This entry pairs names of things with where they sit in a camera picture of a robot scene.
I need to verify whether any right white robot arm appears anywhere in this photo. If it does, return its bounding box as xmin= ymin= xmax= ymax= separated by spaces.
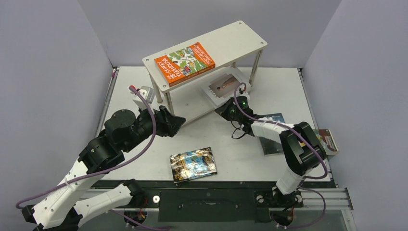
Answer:
xmin=215 ymin=96 xmax=328 ymax=205

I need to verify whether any black blue treehouse book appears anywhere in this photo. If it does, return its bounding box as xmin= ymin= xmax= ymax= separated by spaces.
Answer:
xmin=169 ymin=147 xmax=217 ymax=184

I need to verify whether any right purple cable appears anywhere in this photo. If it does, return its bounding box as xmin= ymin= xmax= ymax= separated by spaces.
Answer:
xmin=233 ymin=82 xmax=329 ymax=230

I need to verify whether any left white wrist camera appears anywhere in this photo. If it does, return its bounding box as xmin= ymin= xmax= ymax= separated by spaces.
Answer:
xmin=128 ymin=85 xmax=155 ymax=110

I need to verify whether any yellow red paperback book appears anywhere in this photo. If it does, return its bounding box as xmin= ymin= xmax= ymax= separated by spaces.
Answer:
xmin=314 ymin=129 xmax=339 ymax=155

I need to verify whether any purple cable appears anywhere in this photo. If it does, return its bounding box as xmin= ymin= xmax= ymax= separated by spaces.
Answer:
xmin=15 ymin=86 xmax=157 ymax=210
xmin=233 ymin=82 xmax=329 ymax=230

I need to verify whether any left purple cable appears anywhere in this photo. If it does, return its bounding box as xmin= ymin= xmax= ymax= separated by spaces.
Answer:
xmin=15 ymin=86 xmax=157 ymax=210

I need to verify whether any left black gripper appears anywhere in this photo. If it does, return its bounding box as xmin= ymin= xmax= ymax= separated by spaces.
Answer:
xmin=122 ymin=102 xmax=185 ymax=153

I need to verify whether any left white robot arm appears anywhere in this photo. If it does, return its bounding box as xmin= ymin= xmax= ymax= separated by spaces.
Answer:
xmin=22 ymin=106 xmax=186 ymax=231

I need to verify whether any white style magazine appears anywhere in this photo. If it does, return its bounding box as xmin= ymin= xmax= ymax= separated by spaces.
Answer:
xmin=201 ymin=67 xmax=251 ymax=108

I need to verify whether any dark blue paperback book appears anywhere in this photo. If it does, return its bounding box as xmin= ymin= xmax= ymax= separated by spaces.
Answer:
xmin=259 ymin=113 xmax=285 ymax=155

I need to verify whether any white two-tier shelf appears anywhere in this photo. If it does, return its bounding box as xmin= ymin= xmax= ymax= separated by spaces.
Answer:
xmin=142 ymin=21 xmax=267 ymax=122

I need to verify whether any orange 78-storey treehouse book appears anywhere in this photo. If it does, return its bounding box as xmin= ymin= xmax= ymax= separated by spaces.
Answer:
xmin=154 ymin=42 xmax=216 ymax=87

